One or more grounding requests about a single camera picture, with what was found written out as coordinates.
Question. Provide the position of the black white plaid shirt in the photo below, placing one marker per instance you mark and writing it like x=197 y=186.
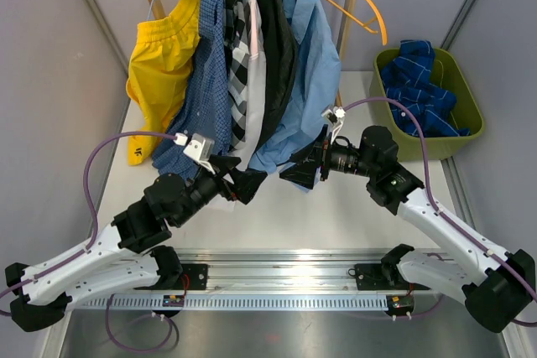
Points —
x=237 y=57

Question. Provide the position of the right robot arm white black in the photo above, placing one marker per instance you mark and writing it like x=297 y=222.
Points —
x=494 y=285

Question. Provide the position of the yellow shorts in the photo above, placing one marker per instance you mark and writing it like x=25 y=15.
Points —
x=161 y=63

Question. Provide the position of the olive green plastic bin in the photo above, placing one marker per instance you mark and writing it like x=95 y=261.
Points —
x=447 y=74

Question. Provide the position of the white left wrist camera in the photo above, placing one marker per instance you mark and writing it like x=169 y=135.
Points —
x=197 y=148

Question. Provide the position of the black striped shirt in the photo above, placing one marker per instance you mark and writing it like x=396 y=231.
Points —
x=281 y=53

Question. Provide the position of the aluminium mounting rail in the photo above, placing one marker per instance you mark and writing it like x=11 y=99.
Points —
x=282 y=280

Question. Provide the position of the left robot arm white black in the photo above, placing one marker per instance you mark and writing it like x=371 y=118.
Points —
x=130 y=252

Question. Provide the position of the dark blue striped shirt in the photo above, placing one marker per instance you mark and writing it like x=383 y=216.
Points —
x=406 y=79

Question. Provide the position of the light blue shirt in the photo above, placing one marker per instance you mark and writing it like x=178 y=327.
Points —
x=317 y=78

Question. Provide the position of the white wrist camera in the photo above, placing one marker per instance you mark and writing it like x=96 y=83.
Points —
x=335 y=116
x=197 y=148

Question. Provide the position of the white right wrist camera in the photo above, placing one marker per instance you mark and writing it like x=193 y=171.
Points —
x=335 y=116

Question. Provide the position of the blue checked shirt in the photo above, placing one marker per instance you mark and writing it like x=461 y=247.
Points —
x=207 y=109

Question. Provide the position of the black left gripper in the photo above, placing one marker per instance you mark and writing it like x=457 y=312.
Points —
x=246 y=183

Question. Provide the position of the yellow plastic hanger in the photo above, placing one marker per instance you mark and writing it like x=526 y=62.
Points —
x=374 y=26

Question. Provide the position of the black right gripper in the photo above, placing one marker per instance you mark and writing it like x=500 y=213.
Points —
x=309 y=159

